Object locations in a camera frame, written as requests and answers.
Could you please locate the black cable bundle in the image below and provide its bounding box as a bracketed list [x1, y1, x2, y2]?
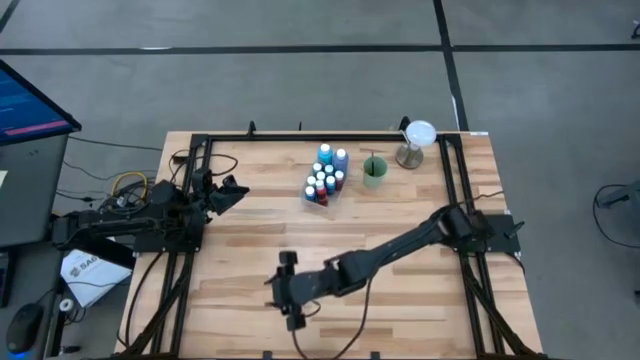
[54, 169, 151, 221]

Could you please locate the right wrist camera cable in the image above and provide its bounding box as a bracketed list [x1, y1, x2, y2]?
[289, 277, 374, 360]

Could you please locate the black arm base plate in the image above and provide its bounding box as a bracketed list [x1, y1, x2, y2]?
[133, 213, 206, 254]
[448, 213, 521, 254]

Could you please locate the black keyboard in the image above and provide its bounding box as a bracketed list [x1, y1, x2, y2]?
[0, 251, 12, 309]

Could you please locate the grey floor object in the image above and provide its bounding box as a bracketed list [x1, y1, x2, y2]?
[599, 180, 640, 209]

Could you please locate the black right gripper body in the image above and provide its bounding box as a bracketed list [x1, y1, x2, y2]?
[264, 267, 334, 315]

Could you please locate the large periwinkle paint bottle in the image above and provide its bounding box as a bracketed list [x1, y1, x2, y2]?
[332, 148, 350, 174]

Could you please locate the clear plastic bin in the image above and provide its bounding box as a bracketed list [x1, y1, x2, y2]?
[299, 147, 351, 221]

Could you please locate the pale green cup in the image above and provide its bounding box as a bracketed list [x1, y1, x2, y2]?
[361, 154, 389, 190]

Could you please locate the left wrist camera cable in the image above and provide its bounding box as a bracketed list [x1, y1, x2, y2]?
[168, 148, 240, 185]

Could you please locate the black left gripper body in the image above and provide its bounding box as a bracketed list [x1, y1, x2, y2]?
[187, 168, 214, 226]

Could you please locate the black computer mouse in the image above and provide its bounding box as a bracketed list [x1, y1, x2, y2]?
[5, 302, 45, 356]

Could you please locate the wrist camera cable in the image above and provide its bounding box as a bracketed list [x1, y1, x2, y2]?
[168, 148, 240, 185]
[289, 277, 374, 360]

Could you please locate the computer monitor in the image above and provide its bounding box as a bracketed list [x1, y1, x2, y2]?
[0, 59, 82, 147]

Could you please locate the black floor cable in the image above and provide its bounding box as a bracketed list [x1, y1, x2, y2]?
[592, 183, 640, 250]

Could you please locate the white mushroom table lamp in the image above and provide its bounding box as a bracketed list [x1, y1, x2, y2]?
[395, 118, 438, 170]

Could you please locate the yellow cable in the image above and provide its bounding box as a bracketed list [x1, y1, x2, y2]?
[94, 170, 150, 221]

